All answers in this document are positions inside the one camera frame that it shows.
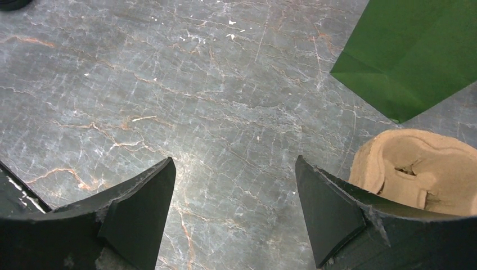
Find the brown pulp cup carrier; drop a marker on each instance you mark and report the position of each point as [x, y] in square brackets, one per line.
[420, 169]

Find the stack of black lids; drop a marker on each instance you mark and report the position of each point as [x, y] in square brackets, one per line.
[13, 5]

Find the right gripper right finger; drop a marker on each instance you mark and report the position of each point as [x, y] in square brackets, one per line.
[351, 228]

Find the green and brown paper bag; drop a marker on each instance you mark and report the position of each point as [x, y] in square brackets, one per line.
[404, 57]

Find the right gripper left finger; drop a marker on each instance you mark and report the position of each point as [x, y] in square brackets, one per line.
[118, 228]

